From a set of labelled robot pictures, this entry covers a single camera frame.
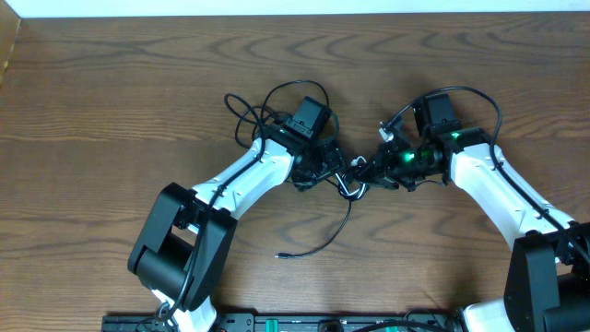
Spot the white cable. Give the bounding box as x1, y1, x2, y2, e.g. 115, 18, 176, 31
334, 156, 370, 200

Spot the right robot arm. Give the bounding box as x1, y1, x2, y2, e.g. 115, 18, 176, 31
351, 87, 589, 332

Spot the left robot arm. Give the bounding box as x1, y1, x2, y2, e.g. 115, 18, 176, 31
127, 97, 345, 331

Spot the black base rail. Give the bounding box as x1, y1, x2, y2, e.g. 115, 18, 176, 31
100, 310, 464, 332

